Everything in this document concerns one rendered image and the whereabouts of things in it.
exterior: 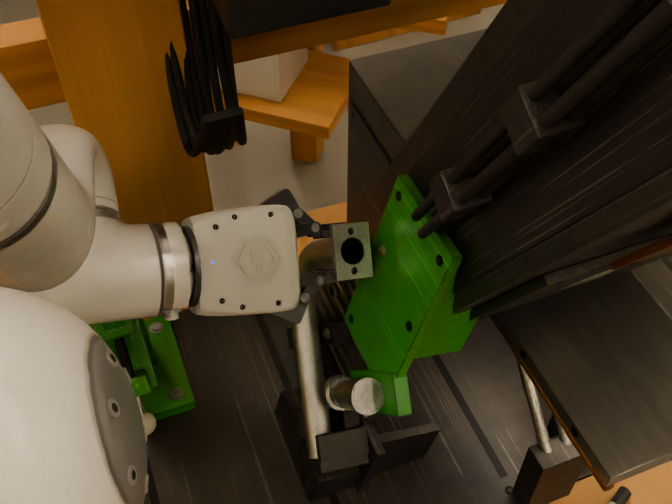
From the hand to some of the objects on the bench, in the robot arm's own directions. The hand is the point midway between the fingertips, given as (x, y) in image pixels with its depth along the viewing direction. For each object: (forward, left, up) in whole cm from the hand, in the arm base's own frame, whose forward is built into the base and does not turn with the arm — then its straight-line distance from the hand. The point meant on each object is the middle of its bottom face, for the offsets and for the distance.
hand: (336, 252), depth 79 cm
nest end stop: (-9, +4, -27) cm, 29 cm away
